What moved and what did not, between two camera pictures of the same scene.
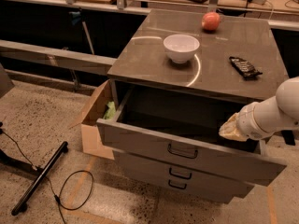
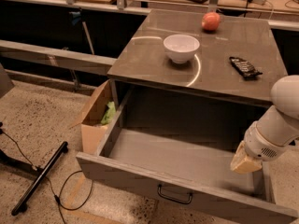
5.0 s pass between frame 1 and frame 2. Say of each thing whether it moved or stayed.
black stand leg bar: stayed
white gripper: moved
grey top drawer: moved
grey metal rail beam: stayed
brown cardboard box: stayed
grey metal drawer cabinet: stayed
